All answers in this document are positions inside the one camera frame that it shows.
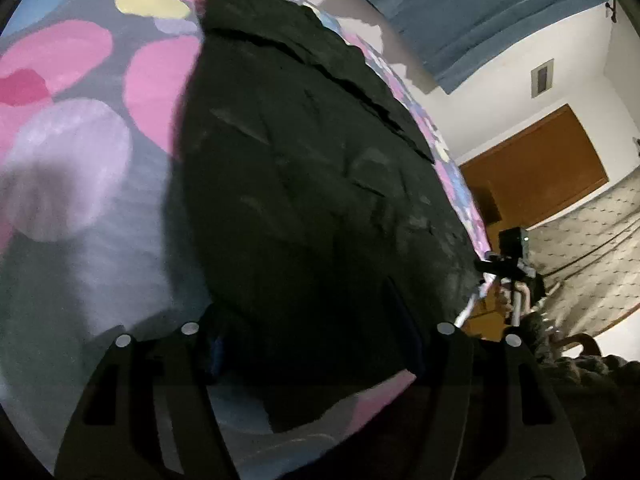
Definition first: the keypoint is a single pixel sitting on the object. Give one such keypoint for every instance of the beige quilted cloth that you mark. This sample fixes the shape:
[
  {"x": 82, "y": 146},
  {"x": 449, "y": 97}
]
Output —
[{"x": 600, "y": 270}]

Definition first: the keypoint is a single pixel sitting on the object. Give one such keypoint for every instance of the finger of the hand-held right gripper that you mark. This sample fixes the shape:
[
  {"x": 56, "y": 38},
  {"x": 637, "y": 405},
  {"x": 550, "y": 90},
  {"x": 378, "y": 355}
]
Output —
[{"x": 492, "y": 264}]

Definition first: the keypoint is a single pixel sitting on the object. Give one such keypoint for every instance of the black puffer jacket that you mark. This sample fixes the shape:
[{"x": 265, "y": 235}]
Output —
[{"x": 310, "y": 200}]

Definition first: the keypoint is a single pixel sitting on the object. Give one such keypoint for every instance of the dark curtain rod bracket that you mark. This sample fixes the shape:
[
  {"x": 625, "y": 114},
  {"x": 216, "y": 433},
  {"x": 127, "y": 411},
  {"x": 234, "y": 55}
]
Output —
[{"x": 612, "y": 10}]

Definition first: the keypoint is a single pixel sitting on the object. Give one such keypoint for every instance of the brown wooden door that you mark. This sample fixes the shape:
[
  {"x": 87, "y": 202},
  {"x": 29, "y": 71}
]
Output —
[{"x": 540, "y": 175}]

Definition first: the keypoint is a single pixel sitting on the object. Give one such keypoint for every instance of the grey wall vent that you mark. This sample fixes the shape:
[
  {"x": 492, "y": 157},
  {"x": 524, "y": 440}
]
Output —
[{"x": 542, "y": 77}]

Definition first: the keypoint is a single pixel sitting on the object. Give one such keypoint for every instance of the person's right hand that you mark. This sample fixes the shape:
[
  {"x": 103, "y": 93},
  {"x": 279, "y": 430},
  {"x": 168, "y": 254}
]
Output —
[{"x": 517, "y": 305}]

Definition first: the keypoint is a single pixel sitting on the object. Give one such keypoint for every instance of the blue curtain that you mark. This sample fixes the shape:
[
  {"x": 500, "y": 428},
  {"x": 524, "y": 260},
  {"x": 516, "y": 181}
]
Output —
[{"x": 475, "y": 15}]

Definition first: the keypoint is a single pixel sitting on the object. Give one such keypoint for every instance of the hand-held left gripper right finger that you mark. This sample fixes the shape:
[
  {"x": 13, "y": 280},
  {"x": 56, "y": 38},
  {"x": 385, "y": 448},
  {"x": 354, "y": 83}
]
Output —
[{"x": 407, "y": 325}]

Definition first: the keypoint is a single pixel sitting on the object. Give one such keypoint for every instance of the person's right forearm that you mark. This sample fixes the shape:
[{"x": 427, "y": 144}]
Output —
[{"x": 600, "y": 410}]

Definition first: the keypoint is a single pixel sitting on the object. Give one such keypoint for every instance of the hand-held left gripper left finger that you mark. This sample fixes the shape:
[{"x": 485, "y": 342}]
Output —
[{"x": 216, "y": 355}]

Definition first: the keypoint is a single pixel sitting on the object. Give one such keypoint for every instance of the grey blanket with coloured dots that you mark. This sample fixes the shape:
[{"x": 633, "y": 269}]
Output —
[{"x": 65, "y": 50}]

